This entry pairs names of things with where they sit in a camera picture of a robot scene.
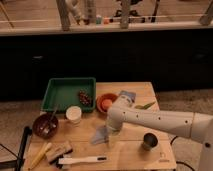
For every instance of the light blue towel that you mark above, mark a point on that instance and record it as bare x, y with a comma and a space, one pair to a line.
100, 136

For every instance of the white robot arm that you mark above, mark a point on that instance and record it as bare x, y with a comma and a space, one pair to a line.
195, 126

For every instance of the orange bowl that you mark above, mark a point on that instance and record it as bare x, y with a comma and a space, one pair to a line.
102, 97

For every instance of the orange fruit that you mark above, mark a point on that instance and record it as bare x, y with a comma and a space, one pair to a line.
105, 104

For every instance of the pine cone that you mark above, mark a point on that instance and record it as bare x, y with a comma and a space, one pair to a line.
84, 98

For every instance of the blue sponge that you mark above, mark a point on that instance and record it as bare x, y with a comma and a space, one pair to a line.
131, 95

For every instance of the white paper cup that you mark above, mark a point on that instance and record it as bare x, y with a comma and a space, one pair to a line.
74, 114

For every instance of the green plastic tray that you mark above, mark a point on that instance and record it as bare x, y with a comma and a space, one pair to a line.
64, 92

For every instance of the wooden table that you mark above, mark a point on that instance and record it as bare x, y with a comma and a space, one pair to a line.
126, 155

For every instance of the metal spoon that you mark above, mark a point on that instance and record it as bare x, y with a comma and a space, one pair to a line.
49, 123

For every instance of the dark metal cup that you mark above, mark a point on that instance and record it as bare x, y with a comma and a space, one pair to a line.
149, 141

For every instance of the dark brown bowl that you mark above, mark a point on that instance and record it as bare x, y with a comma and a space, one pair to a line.
38, 124

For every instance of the wooden block brush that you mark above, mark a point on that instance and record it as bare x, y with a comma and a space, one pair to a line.
54, 153

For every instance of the black stand bar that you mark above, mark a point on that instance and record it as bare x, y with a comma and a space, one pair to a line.
19, 157

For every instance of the white handled brush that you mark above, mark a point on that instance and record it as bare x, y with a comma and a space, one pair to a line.
90, 159

